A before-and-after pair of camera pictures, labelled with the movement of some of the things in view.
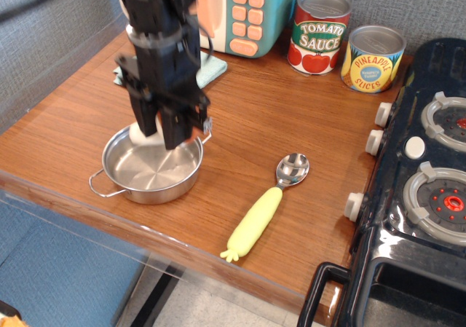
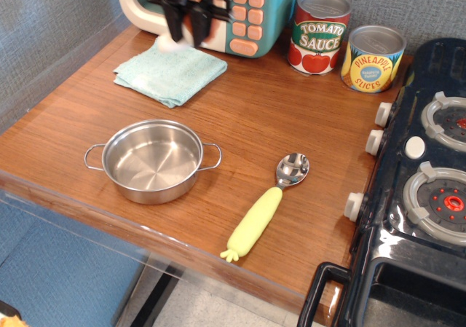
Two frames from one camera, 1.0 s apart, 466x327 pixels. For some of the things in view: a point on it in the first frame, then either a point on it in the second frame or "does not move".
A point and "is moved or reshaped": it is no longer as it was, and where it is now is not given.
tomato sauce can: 320,24 does not move
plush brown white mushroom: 158,138 is moved or reshaped
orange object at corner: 12,316 does not move
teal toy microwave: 240,17 does not move
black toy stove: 407,265 does not move
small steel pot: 153,173 is moved or reshaped
